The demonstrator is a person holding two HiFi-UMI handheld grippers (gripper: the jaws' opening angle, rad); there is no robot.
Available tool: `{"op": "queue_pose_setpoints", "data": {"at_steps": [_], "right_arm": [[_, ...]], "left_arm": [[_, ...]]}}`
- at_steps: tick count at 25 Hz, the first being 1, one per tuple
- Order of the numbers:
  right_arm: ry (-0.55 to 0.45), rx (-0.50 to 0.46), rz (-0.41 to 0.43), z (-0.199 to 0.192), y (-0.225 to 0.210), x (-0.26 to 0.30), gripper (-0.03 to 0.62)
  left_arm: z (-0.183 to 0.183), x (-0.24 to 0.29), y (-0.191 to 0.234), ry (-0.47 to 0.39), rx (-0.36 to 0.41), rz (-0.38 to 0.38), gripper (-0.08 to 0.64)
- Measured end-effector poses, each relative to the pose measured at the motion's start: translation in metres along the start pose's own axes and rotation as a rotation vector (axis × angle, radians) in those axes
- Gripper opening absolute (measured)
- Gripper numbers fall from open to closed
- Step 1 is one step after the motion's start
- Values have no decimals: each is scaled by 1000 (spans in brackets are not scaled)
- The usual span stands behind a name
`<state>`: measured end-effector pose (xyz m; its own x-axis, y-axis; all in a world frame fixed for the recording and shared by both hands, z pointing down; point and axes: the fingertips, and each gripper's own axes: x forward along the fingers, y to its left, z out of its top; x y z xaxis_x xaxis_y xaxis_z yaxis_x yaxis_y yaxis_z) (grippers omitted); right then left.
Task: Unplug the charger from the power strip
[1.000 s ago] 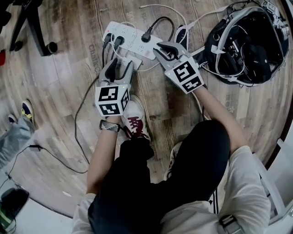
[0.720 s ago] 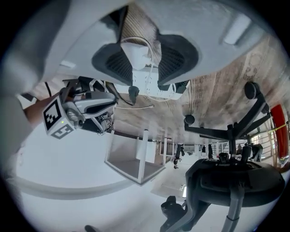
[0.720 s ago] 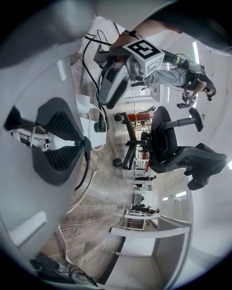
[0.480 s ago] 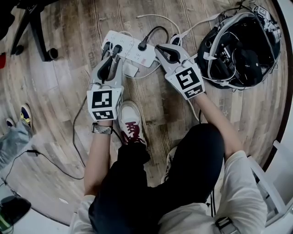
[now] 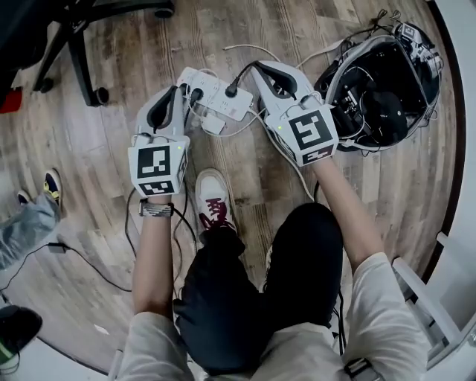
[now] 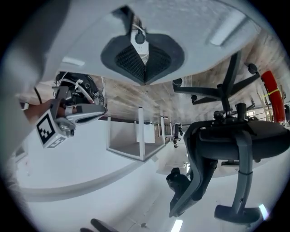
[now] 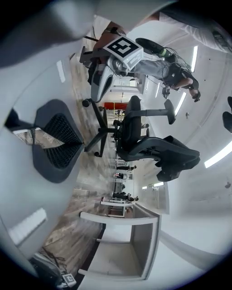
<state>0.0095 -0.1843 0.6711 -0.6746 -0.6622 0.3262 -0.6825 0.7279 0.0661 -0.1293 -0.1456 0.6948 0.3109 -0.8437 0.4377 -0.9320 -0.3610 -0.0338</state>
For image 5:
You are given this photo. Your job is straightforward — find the black office chair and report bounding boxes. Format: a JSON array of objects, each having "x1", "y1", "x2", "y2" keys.
[{"x1": 0, "y1": 0, "x2": 176, "y2": 109}]

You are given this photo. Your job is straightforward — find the red box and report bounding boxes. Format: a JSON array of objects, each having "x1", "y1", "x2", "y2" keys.
[{"x1": 0, "y1": 91, "x2": 24, "y2": 115}]

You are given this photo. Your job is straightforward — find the person's right white shoe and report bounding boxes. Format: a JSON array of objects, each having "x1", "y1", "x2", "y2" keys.
[{"x1": 262, "y1": 245, "x2": 276, "y2": 295}]

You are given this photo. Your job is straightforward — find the thin black cable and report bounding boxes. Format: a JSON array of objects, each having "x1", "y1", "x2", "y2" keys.
[{"x1": 0, "y1": 241, "x2": 133, "y2": 293}]

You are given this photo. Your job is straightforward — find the person's right forearm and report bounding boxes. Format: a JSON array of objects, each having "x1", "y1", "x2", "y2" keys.
[{"x1": 310, "y1": 158, "x2": 386, "y2": 278}]

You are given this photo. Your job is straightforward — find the person's white shirt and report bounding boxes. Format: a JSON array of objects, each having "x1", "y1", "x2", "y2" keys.
[{"x1": 107, "y1": 252, "x2": 432, "y2": 381}]

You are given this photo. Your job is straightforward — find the person's white shoe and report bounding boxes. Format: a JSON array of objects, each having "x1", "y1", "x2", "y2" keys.
[
  {"x1": 195, "y1": 167, "x2": 239, "y2": 234},
  {"x1": 262, "y1": 245, "x2": 276, "y2": 295}
]

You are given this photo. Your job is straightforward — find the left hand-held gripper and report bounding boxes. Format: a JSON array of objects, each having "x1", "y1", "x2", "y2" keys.
[{"x1": 127, "y1": 86, "x2": 191, "y2": 197}]

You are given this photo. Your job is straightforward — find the person's left white shoe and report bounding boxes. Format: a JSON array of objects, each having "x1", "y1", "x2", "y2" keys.
[{"x1": 195, "y1": 167, "x2": 239, "y2": 234}]

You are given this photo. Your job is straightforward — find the black backpack gray trim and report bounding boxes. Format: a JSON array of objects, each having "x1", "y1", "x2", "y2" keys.
[{"x1": 314, "y1": 22, "x2": 446, "y2": 153}]

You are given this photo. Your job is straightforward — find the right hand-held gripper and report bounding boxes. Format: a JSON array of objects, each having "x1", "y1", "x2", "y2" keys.
[{"x1": 251, "y1": 60, "x2": 339, "y2": 167}]

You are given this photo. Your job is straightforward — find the gray shoulder strap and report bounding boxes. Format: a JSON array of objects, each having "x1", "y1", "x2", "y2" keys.
[{"x1": 344, "y1": 356, "x2": 384, "y2": 381}]

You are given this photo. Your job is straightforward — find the white power strip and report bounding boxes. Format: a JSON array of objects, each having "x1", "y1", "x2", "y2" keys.
[{"x1": 175, "y1": 66, "x2": 254, "y2": 122}]

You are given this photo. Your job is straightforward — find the spare hand-held gripper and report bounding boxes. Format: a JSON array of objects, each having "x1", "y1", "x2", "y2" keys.
[{"x1": 392, "y1": 21, "x2": 443, "y2": 75}]

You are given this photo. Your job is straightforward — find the person's left forearm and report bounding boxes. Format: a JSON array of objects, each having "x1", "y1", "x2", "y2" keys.
[{"x1": 132, "y1": 193, "x2": 176, "y2": 317}]

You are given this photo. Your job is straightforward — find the white strap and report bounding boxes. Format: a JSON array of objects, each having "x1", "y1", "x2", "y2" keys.
[{"x1": 295, "y1": 36, "x2": 349, "y2": 70}]

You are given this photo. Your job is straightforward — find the person's black trousers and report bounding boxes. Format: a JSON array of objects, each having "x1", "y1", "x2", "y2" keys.
[{"x1": 173, "y1": 202, "x2": 345, "y2": 377}]

